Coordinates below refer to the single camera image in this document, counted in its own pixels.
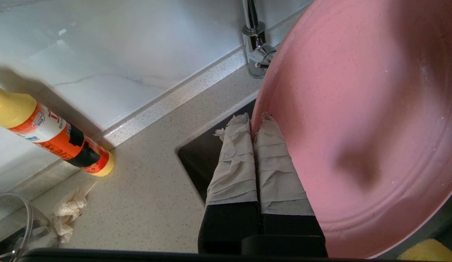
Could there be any orange detergent bottle yellow cap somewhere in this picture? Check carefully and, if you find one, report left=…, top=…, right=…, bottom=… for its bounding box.
left=0, top=83, right=115, bottom=178

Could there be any stainless steel sink basin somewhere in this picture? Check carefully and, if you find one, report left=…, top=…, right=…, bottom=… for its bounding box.
left=177, top=98, right=263, bottom=202

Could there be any crumpled beige tissue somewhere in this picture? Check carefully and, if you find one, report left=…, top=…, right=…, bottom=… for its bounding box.
left=53, top=182, right=97, bottom=243

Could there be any yellow and green sponge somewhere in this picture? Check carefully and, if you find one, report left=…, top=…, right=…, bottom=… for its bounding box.
left=397, top=238, right=452, bottom=261

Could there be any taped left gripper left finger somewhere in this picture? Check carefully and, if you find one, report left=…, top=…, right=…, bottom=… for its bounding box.
left=198, top=113, right=261, bottom=254

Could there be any chrome kitchen faucet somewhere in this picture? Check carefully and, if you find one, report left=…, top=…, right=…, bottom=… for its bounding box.
left=242, top=0, right=277, bottom=79

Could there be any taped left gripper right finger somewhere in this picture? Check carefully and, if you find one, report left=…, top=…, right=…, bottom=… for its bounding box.
left=254, top=113, right=327, bottom=237

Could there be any black anti-slip mesh wrap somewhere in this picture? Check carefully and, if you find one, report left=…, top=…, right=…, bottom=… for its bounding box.
left=68, top=124, right=102, bottom=168

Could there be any pink round plate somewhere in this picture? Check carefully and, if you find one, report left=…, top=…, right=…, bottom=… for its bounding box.
left=251, top=0, right=452, bottom=259

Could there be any clear glass bowl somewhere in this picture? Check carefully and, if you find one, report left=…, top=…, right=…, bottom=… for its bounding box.
left=0, top=192, right=59, bottom=255

